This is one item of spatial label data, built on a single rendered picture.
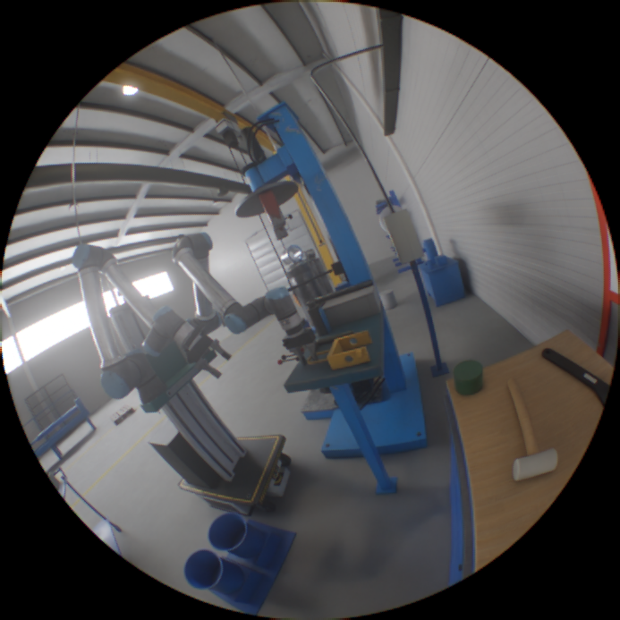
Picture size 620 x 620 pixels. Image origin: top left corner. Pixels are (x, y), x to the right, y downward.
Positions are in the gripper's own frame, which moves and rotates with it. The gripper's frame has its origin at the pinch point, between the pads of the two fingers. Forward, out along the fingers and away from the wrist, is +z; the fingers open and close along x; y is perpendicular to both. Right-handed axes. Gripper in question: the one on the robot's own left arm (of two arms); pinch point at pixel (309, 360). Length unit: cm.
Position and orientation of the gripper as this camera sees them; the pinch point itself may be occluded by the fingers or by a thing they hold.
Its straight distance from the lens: 96.4
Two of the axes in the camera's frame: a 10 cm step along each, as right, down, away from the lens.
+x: 8.6, -3.0, -4.0
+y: -3.0, 3.4, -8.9
